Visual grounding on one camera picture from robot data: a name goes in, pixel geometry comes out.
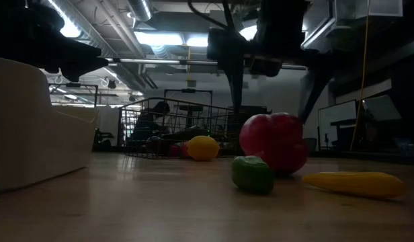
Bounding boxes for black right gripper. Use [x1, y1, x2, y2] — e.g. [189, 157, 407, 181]
[206, 0, 336, 124]

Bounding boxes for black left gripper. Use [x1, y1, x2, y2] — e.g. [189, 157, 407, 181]
[0, 0, 109, 83]

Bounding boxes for red bell pepper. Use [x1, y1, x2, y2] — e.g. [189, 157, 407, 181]
[239, 112, 308, 175]

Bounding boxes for yellow lemon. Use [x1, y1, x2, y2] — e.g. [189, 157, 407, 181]
[186, 135, 220, 162]

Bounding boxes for purple eggplant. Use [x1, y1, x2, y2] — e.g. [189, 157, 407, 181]
[161, 128, 208, 142]

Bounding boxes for black office chair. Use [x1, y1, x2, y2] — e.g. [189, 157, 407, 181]
[302, 137, 319, 153]

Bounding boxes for whiteboard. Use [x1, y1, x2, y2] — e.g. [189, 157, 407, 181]
[317, 99, 359, 151]

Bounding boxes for long ceiling pipe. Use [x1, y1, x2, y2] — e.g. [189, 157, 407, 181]
[104, 57, 308, 71]

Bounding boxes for ceiling light panel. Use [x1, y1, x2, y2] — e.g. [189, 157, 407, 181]
[133, 31, 184, 47]
[185, 34, 210, 48]

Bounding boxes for white plastic bin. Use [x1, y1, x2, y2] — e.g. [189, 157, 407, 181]
[0, 56, 97, 193]

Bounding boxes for small green pepper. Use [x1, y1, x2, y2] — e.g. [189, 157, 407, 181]
[231, 155, 276, 195]

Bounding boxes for person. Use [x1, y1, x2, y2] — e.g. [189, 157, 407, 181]
[131, 100, 171, 142]

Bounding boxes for grey monitor screen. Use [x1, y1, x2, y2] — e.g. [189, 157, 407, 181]
[361, 94, 403, 122]

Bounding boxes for yellow chili pepper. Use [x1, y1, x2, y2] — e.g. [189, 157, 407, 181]
[302, 171, 407, 200]

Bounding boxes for silver ceiling duct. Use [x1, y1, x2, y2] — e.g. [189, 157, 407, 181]
[127, 0, 155, 22]

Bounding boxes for black stand frame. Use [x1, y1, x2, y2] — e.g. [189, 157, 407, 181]
[163, 88, 214, 112]

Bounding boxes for gold wire basket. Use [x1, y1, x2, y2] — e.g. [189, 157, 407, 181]
[118, 97, 272, 159]

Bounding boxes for white ceiling duct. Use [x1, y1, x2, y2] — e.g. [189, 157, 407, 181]
[300, 0, 404, 50]

